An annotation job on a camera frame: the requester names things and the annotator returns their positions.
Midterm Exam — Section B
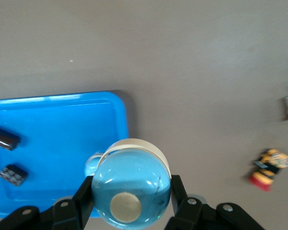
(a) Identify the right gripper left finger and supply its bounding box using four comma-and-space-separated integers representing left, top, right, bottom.
0, 176, 96, 230

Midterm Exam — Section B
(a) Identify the small black capacitor block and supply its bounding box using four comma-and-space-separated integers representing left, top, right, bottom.
0, 164, 29, 186

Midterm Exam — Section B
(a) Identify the dark cylindrical electrolytic capacitor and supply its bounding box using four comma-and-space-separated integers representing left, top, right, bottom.
0, 126, 22, 151

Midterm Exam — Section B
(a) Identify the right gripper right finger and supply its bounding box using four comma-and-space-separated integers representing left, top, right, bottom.
164, 174, 266, 230

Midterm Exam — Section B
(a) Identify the red yellow black selector switch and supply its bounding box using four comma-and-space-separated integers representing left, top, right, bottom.
248, 148, 288, 192

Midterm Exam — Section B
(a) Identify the blue plastic tray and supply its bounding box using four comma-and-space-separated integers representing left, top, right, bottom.
0, 91, 130, 219

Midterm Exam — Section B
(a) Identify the brown table cover mat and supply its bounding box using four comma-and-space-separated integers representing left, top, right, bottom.
0, 0, 288, 230

